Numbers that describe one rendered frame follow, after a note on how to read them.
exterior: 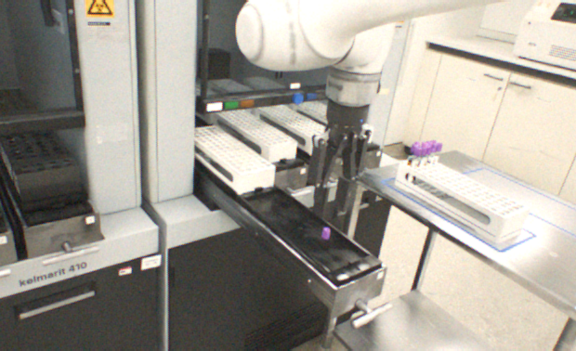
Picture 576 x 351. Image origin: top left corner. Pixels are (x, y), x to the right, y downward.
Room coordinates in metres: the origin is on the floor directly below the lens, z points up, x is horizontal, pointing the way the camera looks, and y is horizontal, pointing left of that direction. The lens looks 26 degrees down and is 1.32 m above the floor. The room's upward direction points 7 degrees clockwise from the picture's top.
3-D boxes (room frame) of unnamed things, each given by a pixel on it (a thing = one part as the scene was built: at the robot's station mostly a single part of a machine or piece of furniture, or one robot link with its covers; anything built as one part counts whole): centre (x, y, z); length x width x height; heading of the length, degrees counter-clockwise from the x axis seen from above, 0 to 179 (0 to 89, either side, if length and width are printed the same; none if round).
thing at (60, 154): (0.85, 0.52, 0.85); 0.12 x 0.02 x 0.06; 131
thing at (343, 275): (0.92, 0.05, 0.78); 0.73 x 0.14 x 0.09; 41
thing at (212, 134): (1.06, 0.17, 0.83); 0.30 x 0.10 x 0.06; 41
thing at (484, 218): (0.98, -0.40, 0.85); 0.30 x 0.10 x 0.06; 38
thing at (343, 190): (0.82, -0.11, 0.90); 0.03 x 0.01 x 0.07; 41
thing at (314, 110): (1.44, -0.11, 0.83); 0.30 x 0.10 x 0.06; 41
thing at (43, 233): (0.98, 0.63, 0.78); 0.73 x 0.14 x 0.09; 41
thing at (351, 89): (0.80, -0.09, 1.12); 0.09 x 0.09 x 0.06
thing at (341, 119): (0.80, -0.09, 1.05); 0.08 x 0.07 x 0.09; 131
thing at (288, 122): (1.34, 0.01, 0.83); 0.30 x 0.10 x 0.06; 41
